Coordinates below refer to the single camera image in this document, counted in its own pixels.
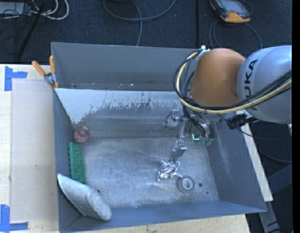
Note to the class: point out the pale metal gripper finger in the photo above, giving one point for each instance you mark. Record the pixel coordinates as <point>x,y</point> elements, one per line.
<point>177,151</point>
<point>171,119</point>

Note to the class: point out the crumpled silver foil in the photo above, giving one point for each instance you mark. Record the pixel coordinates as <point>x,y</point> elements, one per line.
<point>167,171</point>

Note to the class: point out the grey metal bin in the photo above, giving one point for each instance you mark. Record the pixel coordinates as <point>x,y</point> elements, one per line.
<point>140,159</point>

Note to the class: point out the red-brown round toy fruit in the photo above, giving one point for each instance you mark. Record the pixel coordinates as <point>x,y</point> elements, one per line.
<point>81,135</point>

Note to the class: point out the dark green flat block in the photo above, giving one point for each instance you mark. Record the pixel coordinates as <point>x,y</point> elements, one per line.
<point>77,162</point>

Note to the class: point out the grey speckled oblong block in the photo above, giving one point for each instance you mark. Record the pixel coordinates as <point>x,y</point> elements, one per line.
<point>87,199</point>

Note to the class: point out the pale flat board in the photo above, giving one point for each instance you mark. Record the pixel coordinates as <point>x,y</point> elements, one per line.
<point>31,149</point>

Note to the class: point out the black cylinder on white bracket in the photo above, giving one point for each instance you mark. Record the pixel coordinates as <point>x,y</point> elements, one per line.
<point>237,121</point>

